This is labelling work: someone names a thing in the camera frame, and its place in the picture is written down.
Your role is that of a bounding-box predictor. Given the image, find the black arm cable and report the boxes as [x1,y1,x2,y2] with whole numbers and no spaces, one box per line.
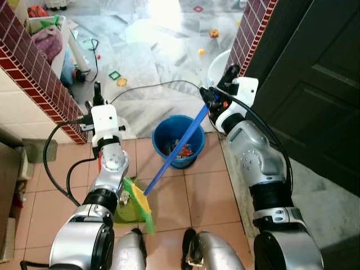
[204,87,294,195]
[43,115,100,208]

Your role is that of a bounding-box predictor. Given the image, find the white tube appliance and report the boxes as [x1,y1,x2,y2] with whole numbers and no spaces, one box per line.
[67,36,92,77]

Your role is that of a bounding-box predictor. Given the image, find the blue-handled green yellow broom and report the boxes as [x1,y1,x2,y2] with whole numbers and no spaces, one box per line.
[125,103,210,235]

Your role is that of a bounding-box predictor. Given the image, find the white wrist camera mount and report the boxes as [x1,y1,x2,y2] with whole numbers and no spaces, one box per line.
[216,77,259,133]
[89,103,122,148]

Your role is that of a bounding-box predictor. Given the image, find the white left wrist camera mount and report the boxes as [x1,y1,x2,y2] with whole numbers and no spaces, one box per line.
[89,103,122,148]

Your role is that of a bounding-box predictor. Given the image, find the white plastic basin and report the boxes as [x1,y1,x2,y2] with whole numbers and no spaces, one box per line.
[206,49,233,88]

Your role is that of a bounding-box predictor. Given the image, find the silver right robot leg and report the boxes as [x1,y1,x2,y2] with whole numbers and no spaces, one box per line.
[181,227,246,270]

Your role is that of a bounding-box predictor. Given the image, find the silver left robot leg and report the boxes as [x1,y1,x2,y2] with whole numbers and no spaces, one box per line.
[109,227,148,270]

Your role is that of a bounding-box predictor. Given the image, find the white storage box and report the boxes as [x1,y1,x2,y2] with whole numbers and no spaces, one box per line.
[25,15,70,79]

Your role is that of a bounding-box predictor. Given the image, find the rubbish in bucket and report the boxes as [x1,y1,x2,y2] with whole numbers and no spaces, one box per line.
[163,137,197,159]

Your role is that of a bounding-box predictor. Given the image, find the black floor cable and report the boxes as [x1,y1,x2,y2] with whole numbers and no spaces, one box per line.
[109,80,203,105]

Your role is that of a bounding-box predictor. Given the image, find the dark wooden door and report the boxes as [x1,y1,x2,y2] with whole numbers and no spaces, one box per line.
[246,0,360,197]

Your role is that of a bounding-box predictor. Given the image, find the red bag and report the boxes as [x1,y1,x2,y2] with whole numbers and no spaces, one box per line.
[27,5,50,19]

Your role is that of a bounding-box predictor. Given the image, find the green dustpan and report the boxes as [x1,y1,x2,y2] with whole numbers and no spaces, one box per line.
[115,179,150,223]

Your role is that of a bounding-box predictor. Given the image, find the brown cardboard box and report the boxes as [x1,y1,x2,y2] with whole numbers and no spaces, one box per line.
[0,139,35,264]

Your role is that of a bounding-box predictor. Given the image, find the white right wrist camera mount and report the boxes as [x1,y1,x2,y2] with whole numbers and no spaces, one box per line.
[216,77,259,133]

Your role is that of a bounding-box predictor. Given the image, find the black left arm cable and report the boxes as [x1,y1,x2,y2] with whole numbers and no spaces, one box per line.
[43,115,100,208]

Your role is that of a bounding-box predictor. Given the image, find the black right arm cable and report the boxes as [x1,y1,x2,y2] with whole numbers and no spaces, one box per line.
[204,87,294,195]

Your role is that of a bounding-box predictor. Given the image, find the silver robot leg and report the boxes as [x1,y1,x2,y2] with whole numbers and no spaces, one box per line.
[181,227,246,270]
[109,227,148,270]

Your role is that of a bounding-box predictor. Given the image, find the grey floor mat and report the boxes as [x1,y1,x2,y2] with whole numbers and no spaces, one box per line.
[22,137,58,164]

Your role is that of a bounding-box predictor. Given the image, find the blue plastic bucket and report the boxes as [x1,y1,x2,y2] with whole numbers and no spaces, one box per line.
[152,115,206,170]

